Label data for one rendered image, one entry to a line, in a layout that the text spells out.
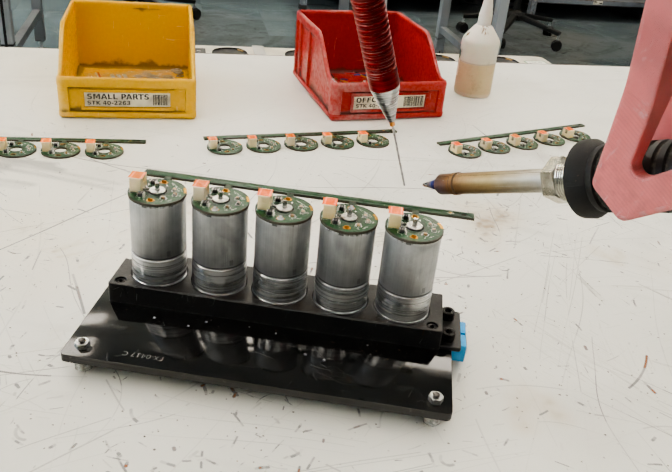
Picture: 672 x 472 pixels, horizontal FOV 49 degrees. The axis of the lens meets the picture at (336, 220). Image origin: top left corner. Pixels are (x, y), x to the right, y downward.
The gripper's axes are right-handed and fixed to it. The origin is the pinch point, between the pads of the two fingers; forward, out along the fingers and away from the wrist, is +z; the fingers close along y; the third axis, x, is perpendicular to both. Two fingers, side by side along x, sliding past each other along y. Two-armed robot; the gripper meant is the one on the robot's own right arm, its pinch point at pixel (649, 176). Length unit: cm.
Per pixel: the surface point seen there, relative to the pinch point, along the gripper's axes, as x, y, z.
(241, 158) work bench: -20.1, -5.3, 25.9
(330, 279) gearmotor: -5.1, 2.3, 13.2
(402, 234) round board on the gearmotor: -4.8, 0.1, 10.2
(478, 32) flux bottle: -25.2, -30.9, 22.0
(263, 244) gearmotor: -7.6, 4.3, 13.3
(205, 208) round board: -9.8, 6.1, 13.1
